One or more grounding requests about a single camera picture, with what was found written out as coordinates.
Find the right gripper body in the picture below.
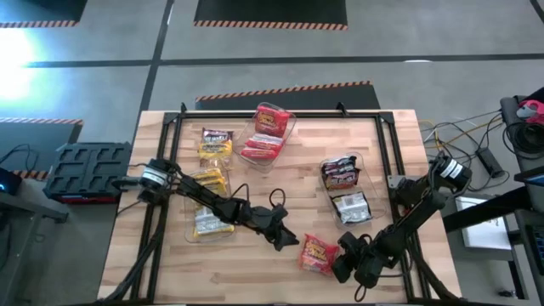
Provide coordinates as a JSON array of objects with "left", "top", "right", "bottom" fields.
[{"left": 337, "top": 230, "right": 387, "bottom": 259}]

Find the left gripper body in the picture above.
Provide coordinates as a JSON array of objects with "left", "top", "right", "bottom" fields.
[{"left": 241, "top": 202, "right": 291, "bottom": 240}]

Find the clear plastic bin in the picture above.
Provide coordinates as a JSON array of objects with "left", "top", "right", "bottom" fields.
[
  {"left": 182, "top": 167, "right": 236, "bottom": 244},
  {"left": 235, "top": 101, "right": 298, "bottom": 171},
  {"left": 318, "top": 151, "right": 388, "bottom": 230}
]

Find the white box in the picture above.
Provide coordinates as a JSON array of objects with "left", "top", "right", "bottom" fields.
[{"left": 455, "top": 195, "right": 513, "bottom": 251}]

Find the black hazard-striped floor mat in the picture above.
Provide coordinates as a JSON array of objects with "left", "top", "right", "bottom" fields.
[
  {"left": 0, "top": 116, "right": 85, "bottom": 180},
  {"left": 193, "top": 0, "right": 349, "bottom": 31},
  {"left": 195, "top": 80, "right": 383, "bottom": 111},
  {"left": 0, "top": 0, "right": 89, "bottom": 29}
]

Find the black diagonal beam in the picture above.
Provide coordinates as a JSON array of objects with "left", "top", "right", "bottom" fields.
[{"left": 441, "top": 185, "right": 544, "bottom": 234}]

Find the black power brick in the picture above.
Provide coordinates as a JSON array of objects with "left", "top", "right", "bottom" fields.
[{"left": 474, "top": 146, "right": 507, "bottom": 179}]

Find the dark keyboard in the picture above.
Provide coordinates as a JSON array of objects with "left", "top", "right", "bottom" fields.
[{"left": 525, "top": 224, "right": 544, "bottom": 275}]

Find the black tray left of table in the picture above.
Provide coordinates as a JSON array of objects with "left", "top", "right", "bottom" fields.
[{"left": 43, "top": 141, "right": 133, "bottom": 205}]

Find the dark tablet screen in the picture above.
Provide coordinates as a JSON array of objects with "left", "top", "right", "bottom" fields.
[{"left": 513, "top": 166, "right": 544, "bottom": 189}]

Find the grey equipment cart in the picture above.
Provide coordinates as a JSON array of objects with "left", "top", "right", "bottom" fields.
[{"left": 500, "top": 87, "right": 544, "bottom": 171}]

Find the pink and white tool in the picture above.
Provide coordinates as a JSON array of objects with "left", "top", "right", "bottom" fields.
[{"left": 516, "top": 99, "right": 544, "bottom": 125}]

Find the grey side desk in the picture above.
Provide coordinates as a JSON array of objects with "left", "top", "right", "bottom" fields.
[{"left": 0, "top": 167, "right": 70, "bottom": 306}]

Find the black device with blue light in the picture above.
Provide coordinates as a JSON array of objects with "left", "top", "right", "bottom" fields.
[{"left": 0, "top": 167, "right": 23, "bottom": 197}]

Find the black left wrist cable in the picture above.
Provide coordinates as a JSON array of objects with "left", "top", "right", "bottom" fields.
[{"left": 228, "top": 182, "right": 288, "bottom": 213}]

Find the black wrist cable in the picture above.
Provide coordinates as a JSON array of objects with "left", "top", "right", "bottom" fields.
[
  {"left": 228, "top": 182, "right": 288, "bottom": 213},
  {"left": 354, "top": 283, "right": 371, "bottom": 303}
]

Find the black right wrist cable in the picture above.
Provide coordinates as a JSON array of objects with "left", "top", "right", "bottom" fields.
[{"left": 354, "top": 283, "right": 371, "bottom": 303}]

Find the yellow cable with plug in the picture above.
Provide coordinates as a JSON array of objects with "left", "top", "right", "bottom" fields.
[{"left": 424, "top": 118, "right": 502, "bottom": 148}]

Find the coiled black cable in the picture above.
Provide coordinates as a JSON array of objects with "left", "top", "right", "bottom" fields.
[{"left": 502, "top": 122, "right": 544, "bottom": 155}]

